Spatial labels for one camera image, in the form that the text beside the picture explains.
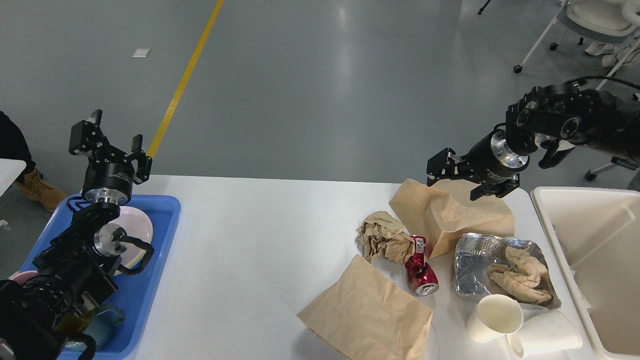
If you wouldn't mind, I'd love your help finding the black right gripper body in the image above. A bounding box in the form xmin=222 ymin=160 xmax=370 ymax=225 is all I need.
xmin=462 ymin=129 xmax=530 ymax=188

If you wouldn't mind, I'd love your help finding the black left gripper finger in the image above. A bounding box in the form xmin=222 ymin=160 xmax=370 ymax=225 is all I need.
xmin=69 ymin=109 xmax=126 ymax=164
xmin=125 ymin=134 xmax=153 ymax=185

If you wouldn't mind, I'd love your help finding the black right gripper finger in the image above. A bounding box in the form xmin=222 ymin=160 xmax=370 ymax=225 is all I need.
xmin=470 ymin=178 xmax=521 ymax=201
xmin=426 ymin=148 xmax=473 ymax=187

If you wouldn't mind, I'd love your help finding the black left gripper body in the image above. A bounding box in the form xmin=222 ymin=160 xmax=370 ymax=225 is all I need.
xmin=81 ymin=160 xmax=135 ymax=206

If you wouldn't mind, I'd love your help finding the pink plate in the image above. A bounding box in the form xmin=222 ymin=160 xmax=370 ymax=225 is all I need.
xmin=110 ymin=206 xmax=154 ymax=269

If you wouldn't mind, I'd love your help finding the pink mug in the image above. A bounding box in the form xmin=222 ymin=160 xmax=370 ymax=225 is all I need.
xmin=9 ymin=269 xmax=38 ymax=286

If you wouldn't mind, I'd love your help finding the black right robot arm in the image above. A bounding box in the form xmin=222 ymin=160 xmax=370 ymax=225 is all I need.
xmin=426 ymin=76 xmax=640 ymax=201

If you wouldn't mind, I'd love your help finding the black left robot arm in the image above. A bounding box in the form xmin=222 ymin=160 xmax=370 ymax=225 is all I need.
xmin=0 ymin=109 xmax=154 ymax=360

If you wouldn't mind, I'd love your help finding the brown paper bag rear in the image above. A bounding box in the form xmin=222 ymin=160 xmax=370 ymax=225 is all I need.
xmin=389 ymin=178 xmax=515 ymax=259

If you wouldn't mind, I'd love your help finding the tan work boot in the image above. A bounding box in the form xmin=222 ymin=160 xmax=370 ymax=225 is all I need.
xmin=13 ymin=168 xmax=67 ymax=213

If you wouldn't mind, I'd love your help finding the silver foil wrapper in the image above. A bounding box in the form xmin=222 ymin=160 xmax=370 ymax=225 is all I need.
xmin=452 ymin=232 xmax=562 ymax=309

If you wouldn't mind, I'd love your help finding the white table corner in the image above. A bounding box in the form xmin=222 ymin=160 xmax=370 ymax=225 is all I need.
xmin=0 ymin=158 xmax=26 ymax=197

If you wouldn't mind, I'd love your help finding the crumpled brown napkin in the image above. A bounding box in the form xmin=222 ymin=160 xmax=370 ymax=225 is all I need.
xmin=486 ymin=246 xmax=553 ymax=304

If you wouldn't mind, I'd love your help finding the white chair leg caster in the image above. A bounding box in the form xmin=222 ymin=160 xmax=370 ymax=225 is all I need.
xmin=583 ymin=157 xmax=639 ymax=182

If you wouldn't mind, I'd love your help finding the crumpled brown paper ball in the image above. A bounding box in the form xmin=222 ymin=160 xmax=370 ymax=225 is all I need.
xmin=357 ymin=210 xmax=414 ymax=265

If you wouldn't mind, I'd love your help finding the white paper scrap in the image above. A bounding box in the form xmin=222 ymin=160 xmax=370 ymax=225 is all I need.
xmin=131 ymin=48 xmax=151 ymax=59

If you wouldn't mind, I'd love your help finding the white plastic bin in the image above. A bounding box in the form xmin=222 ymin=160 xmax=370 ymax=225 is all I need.
xmin=531 ymin=186 xmax=640 ymax=360

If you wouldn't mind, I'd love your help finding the blue plastic tray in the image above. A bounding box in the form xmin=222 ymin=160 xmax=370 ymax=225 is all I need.
xmin=18 ymin=194 xmax=181 ymax=360

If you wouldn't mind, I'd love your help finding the crushed red soda can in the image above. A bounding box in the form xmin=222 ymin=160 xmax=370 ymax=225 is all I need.
xmin=404 ymin=235 xmax=440 ymax=297

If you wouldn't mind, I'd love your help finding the teal mug yellow inside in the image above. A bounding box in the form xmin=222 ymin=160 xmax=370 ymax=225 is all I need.
xmin=55 ymin=302 xmax=126 ymax=350

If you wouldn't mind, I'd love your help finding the flat brown paper bag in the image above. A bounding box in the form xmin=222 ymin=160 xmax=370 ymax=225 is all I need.
xmin=297 ymin=255 xmax=434 ymax=360

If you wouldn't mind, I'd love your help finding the white office chair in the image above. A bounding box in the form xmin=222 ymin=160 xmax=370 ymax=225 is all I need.
xmin=512 ymin=0 xmax=640 ymax=74

